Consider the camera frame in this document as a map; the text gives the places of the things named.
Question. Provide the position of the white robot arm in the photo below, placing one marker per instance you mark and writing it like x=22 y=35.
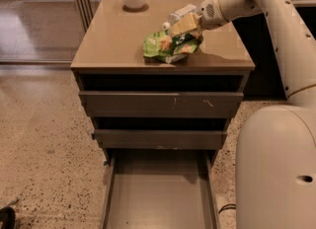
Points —
x=276 y=149

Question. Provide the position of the green rice chip bag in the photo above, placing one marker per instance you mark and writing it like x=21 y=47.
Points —
x=164 y=48

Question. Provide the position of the bottom grey open drawer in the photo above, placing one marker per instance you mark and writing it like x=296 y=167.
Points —
x=160 y=189

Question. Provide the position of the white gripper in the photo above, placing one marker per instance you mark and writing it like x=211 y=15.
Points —
x=210 y=14

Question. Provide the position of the clear plastic water bottle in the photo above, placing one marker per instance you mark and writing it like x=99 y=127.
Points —
x=178 y=15

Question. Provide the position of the tan drawer cabinet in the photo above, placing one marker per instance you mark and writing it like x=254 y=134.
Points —
x=110 y=58

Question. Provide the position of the black object floor left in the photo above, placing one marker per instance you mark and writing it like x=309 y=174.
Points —
x=8 y=215

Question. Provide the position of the top grey drawer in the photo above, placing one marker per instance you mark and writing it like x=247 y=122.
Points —
x=169 y=105

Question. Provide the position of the middle grey drawer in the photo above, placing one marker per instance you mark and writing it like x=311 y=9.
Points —
x=160 y=139

